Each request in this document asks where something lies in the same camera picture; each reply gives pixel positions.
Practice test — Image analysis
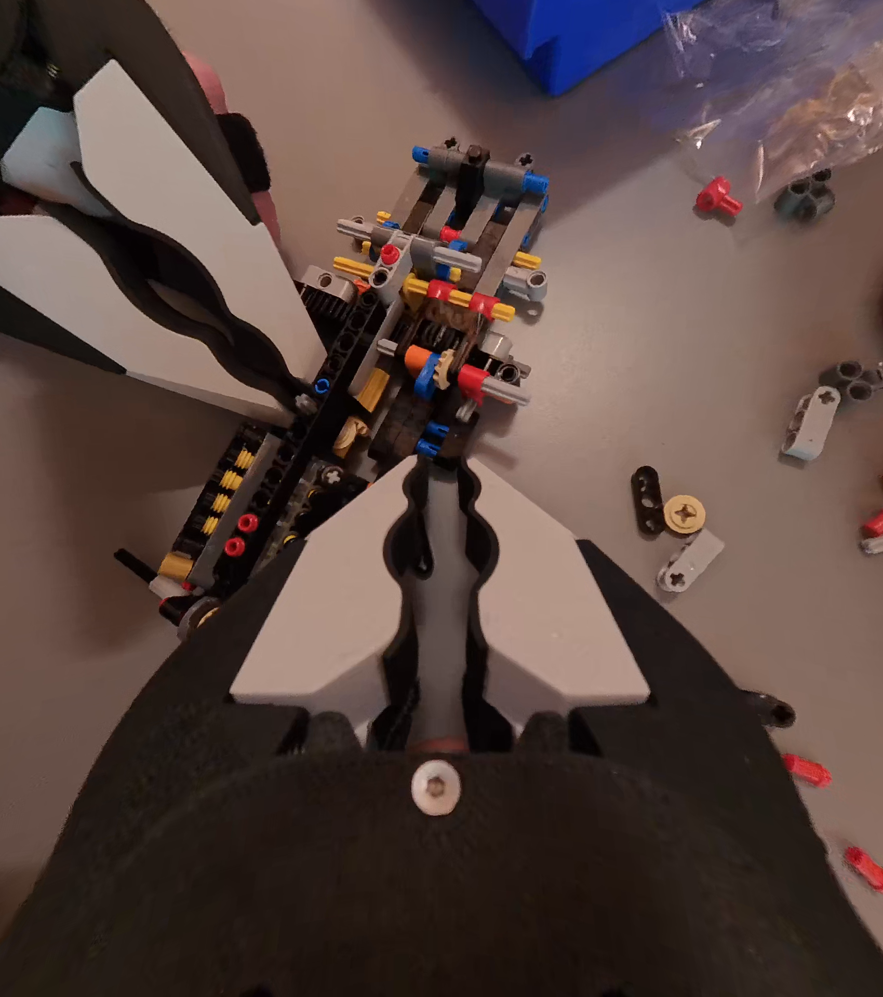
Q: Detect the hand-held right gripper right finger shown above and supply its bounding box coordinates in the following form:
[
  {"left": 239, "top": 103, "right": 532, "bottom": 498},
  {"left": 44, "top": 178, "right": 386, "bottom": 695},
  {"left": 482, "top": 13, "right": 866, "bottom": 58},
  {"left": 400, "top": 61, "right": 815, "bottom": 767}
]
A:
[{"left": 457, "top": 460, "right": 651, "bottom": 737}]

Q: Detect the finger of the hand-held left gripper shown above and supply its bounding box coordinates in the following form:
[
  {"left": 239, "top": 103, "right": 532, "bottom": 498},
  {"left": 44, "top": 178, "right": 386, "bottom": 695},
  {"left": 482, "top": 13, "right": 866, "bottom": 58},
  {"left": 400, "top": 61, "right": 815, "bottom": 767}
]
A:
[
  {"left": 1, "top": 60, "right": 327, "bottom": 398},
  {"left": 0, "top": 217, "right": 310, "bottom": 425}
]

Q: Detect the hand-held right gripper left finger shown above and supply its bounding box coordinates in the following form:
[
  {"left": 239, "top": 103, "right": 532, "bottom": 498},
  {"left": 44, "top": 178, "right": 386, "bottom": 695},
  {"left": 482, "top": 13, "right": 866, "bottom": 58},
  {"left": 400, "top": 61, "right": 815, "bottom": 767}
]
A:
[{"left": 230, "top": 458, "right": 435, "bottom": 750}]

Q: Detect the multicoloured lego chassis assembly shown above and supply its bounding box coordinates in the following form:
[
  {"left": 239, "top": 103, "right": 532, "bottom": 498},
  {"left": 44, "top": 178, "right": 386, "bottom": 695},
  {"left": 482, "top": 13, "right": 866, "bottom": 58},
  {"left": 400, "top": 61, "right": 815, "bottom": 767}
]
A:
[{"left": 114, "top": 136, "right": 552, "bottom": 624}]

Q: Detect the light grey lego connector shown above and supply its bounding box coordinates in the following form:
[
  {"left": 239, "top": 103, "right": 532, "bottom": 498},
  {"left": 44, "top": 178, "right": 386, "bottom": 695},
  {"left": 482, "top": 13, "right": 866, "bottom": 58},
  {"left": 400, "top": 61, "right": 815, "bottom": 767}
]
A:
[
  {"left": 780, "top": 385, "right": 841, "bottom": 461},
  {"left": 657, "top": 530, "right": 725, "bottom": 593}
]

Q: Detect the black short lego beam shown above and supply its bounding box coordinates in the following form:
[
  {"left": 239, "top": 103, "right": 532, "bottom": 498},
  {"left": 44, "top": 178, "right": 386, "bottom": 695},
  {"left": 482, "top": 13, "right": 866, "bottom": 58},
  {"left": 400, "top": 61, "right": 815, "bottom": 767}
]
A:
[{"left": 631, "top": 466, "right": 668, "bottom": 537}]

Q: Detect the black lego pin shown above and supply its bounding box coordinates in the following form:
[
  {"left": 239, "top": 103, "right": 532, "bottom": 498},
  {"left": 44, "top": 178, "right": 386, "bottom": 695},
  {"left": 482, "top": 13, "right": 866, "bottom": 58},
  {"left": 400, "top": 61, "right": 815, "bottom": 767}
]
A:
[{"left": 738, "top": 689, "right": 797, "bottom": 729}]

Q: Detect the dark grey lego connector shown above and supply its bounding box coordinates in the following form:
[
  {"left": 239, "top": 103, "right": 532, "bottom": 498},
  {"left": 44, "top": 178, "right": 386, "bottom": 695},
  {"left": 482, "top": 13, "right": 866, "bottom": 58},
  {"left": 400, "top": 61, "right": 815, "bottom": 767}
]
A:
[
  {"left": 772, "top": 167, "right": 836, "bottom": 218},
  {"left": 827, "top": 360, "right": 883, "bottom": 405}
]

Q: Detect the red lego connector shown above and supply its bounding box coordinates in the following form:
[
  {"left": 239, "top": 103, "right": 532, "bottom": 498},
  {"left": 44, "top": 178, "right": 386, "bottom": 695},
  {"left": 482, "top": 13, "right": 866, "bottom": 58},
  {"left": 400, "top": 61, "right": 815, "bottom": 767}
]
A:
[{"left": 694, "top": 178, "right": 744, "bottom": 218}]

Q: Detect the person's left hand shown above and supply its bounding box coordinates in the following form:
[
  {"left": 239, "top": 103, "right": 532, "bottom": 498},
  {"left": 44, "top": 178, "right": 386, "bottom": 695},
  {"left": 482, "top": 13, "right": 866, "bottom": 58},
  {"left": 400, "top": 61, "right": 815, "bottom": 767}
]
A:
[{"left": 180, "top": 50, "right": 283, "bottom": 242}]

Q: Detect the blue plastic bin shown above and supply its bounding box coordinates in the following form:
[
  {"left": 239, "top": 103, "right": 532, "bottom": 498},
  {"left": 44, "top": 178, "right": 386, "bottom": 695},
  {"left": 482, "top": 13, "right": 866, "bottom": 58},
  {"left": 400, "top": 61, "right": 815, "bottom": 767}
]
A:
[{"left": 473, "top": 0, "right": 711, "bottom": 98}]

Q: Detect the clear plastic bag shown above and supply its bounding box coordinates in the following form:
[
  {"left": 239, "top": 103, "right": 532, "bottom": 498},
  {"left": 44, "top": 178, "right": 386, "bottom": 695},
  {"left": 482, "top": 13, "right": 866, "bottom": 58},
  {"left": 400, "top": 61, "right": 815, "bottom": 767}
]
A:
[{"left": 660, "top": 0, "right": 883, "bottom": 205}]

